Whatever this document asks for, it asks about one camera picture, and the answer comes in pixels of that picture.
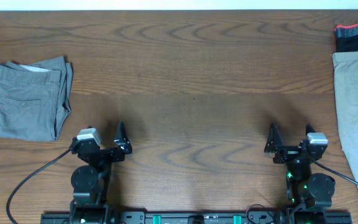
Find grey shorts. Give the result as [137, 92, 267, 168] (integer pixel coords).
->
[0, 56, 73, 141]

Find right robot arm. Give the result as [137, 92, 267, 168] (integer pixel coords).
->
[264, 123, 336, 223]

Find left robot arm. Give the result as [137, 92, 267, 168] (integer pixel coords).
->
[68, 121, 132, 224]

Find black garment red trim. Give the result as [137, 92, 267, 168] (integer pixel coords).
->
[334, 23, 358, 52]

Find black mounting rail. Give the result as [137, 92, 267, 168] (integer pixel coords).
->
[40, 210, 353, 224]

